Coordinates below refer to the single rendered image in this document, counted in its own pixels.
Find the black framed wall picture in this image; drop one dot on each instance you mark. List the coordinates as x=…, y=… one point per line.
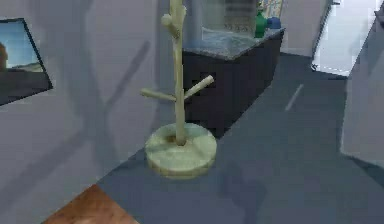
x=18, y=53

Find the blue round pot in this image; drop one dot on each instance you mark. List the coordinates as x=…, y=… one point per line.
x=274, y=22

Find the green bottle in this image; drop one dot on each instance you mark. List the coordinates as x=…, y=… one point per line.
x=260, y=24

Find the pale wooden coat stand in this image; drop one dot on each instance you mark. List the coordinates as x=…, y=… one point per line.
x=180, y=153

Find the dark cabinet with marble top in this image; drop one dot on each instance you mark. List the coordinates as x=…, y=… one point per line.
x=233, y=80

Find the brown wooden table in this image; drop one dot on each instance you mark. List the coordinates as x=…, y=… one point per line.
x=91, y=208

